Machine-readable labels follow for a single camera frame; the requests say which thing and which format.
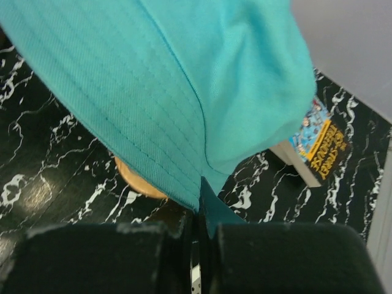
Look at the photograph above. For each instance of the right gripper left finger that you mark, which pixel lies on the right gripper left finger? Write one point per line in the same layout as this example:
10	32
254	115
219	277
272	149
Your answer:
150	257

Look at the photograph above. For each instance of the colourful treehouse book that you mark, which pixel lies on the colourful treehouse book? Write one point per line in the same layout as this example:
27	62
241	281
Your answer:
316	150

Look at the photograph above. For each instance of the teal bucket hat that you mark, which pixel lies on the teal bucket hat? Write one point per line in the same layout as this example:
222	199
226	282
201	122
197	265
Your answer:
178	90

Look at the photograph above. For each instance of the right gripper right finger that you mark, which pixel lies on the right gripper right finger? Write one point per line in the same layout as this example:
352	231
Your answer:
278	257

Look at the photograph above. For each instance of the light wooden hat stand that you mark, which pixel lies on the light wooden hat stand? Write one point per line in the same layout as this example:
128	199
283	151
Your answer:
136	182

